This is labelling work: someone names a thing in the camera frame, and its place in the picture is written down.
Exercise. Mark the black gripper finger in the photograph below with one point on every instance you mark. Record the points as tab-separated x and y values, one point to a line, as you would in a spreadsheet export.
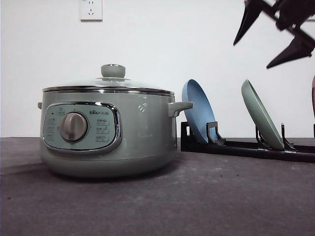
301	47
252	10

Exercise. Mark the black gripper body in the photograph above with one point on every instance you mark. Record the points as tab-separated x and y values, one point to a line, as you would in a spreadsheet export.
291	14

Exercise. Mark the green plate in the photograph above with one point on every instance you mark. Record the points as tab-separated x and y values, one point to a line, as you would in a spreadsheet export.
261	116

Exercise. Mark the glass lid with green knob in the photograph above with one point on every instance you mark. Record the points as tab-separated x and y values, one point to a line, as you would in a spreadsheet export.
113	79

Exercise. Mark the pink plate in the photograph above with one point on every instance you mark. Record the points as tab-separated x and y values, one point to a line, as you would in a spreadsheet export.
313	94

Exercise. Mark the blue plate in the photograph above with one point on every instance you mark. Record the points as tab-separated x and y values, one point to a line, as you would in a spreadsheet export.
202	110

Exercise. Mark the green electric steamer pot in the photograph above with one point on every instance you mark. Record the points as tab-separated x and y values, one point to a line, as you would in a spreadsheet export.
108	133

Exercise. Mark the black dish rack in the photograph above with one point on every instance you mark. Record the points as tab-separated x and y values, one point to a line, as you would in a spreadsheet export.
215	143

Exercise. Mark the white wall socket left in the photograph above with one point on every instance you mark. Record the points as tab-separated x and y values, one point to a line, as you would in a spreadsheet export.
90	11

